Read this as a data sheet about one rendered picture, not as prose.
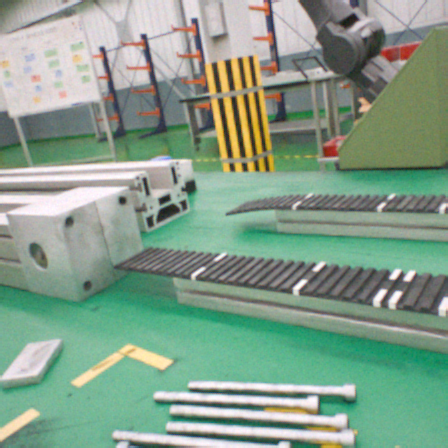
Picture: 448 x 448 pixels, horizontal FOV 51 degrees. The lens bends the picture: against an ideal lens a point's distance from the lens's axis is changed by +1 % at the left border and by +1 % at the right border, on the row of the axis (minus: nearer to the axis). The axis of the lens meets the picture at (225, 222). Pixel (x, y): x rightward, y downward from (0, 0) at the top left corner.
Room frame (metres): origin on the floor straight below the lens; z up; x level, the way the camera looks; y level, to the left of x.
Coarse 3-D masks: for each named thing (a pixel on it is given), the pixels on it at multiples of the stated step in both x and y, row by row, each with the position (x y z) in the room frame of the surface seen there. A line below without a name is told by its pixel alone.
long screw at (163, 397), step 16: (160, 400) 0.26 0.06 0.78; (176, 400) 0.26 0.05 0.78; (192, 400) 0.25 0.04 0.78; (208, 400) 0.25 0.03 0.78; (224, 400) 0.24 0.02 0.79; (240, 400) 0.24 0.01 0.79; (256, 400) 0.24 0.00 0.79; (272, 400) 0.23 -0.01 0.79; (288, 400) 0.23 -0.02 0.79; (304, 400) 0.23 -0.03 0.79
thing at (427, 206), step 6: (426, 198) 0.47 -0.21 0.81; (432, 198) 0.47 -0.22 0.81; (438, 198) 0.46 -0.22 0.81; (444, 198) 0.47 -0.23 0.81; (420, 204) 0.46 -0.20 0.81; (426, 204) 0.45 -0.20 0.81; (432, 204) 0.45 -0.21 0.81; (438, 204) 0.45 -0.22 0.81; (420, 210) 0.44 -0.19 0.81; (426, 210) 0.44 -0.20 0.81; (432, 210) 0.44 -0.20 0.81
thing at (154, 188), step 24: (24, 168) 0.99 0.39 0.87; (48, 168) 0.92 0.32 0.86; (72, 168) 0.86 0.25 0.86; (96, 168) 0.81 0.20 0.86; (120, 168) 0.77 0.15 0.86; (144, 168) 0.74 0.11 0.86; (168, 168) 0.71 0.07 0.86; (0, 192) 0.88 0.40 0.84; (24, 192) 0.83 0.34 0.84; (48, 192) 0.78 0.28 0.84; (144, 192) 0.66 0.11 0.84; (168, 192) 0.70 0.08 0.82; (144, 216) 0.65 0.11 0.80; (168, 216) 0.70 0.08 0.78
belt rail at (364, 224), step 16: (288, 224) 0.54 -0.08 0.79; (304, 224) 0.53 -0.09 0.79; (320, 224) 0.52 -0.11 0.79; (336, 224) 0.51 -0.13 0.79; (352, 224) 0.50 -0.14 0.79; (368, 224) 0.48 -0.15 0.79; (384, 224) 0.47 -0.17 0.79; (400, 224) 0.46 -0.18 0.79; (416, 224) 0.45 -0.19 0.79; (432, 224) 0.44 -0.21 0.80
